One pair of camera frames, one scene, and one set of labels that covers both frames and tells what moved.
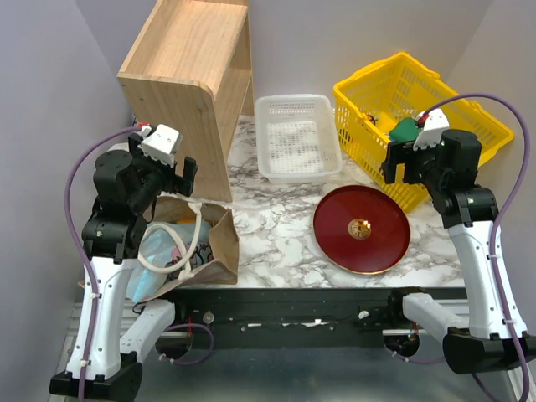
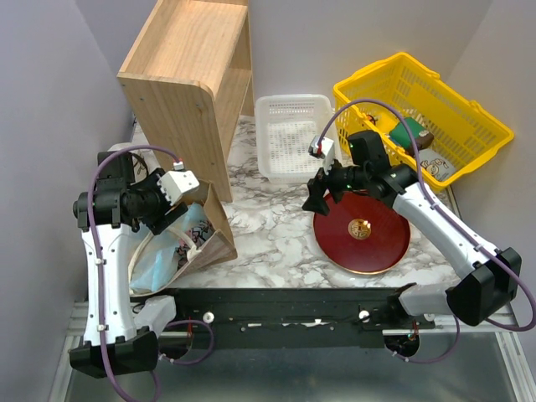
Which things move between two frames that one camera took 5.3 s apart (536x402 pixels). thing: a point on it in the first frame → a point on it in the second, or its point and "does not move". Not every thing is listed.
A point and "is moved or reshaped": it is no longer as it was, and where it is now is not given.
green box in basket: [405, 131] does not move
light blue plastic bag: [167, 250] is moved or reshaped
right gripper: [403, 152] → [317, 187]
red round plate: [363, 229] does not move
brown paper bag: [223, 269] is moved or reshaped
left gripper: [177, 182] → [160, 221]
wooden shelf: [188, 64] does not move
